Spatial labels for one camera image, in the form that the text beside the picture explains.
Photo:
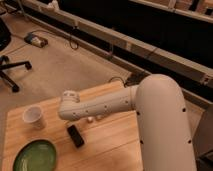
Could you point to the black rectangular eraser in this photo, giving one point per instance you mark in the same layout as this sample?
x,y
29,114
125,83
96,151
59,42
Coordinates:
x,y
75,136

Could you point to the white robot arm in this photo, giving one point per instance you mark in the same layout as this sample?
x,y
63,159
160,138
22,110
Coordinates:
x,y
164,130

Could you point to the white paper cup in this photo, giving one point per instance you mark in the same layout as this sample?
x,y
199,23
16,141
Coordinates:
x,y
33,116

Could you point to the power strip on floor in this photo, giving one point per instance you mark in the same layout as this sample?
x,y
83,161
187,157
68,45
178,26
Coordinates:
x,y
35,40

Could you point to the green plate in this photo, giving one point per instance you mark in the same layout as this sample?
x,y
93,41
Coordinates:
x,y
38,155

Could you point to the dark cabinet right edge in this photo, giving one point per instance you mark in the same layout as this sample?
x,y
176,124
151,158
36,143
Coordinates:
x,y
203,141

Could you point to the black office chair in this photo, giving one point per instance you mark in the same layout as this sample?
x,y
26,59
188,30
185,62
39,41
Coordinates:
x,y
5,39

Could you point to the long metal rail frame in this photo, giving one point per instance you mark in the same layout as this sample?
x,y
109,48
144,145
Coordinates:
x,y
150,38

